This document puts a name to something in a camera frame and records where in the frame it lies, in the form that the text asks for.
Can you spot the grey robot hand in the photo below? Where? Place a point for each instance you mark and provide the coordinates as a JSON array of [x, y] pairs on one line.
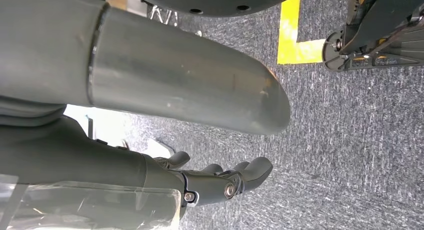
[[165, 76]]

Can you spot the black round stool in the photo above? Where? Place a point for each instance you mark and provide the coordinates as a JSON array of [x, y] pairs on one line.
[[215, 2]]

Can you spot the yellow floor tape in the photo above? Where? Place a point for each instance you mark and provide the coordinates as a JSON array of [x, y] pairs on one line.
[[290, 40]]

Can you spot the black office chair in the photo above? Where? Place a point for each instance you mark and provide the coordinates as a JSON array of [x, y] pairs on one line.
[[381, 20]]

